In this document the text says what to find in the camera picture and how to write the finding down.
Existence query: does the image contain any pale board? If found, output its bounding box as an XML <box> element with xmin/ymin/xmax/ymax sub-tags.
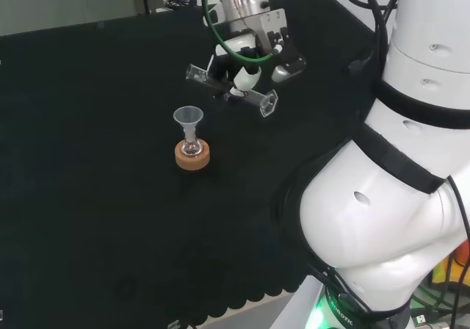
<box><xmin>0</xmin><ymin>0</ymin><xmax>137</xmax><ymax>37</ymax></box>

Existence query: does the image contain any black bench cloth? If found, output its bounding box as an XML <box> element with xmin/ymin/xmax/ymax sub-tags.
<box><xmin>0</xmin><ymin>0</ymin><xmax>391</xmax><ymax>327</ymax></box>

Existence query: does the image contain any cork ring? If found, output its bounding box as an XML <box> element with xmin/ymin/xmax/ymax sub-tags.
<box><xmin>174</xmin><ymin>140</ymin><xmax>212</xmax><ymax>171</ymax></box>

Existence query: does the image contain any clear plastic funnel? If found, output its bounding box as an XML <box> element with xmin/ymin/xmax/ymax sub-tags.
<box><xmin>172</xmin><ymin>105</ymin><xmax>204</xmax><ymax>143</ymax></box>

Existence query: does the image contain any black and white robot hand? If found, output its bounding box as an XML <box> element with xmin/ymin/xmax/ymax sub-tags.
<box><xmin>210</xmin><ymin>8</ymin><xmax>308</xmax><ymax>101</ymax></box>

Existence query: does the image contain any small glass round-bottom flask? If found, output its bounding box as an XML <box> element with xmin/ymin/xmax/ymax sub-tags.
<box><xmin>181</xmin><ymin>131</ymin><xmax>203</xmax><ymax>159</ymax></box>

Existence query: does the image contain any yellow stop button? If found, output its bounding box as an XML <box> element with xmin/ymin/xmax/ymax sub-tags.
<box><xmin>430</xmin><ymin>239</ymin><xmax>470</xmax><ymax>290</ymax></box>

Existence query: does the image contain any green cable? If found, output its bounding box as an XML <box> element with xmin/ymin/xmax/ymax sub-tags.
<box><xmin>201</xmin><ymin>0</ymin><xmax>275</xmax><ymax>66</ymax></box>

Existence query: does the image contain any clear glass graduated cylinder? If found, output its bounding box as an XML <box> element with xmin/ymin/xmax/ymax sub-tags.
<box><xmin>184</xmin><ymin>62</ymin><xmax>280</xmax><ymax>119</ymax></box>

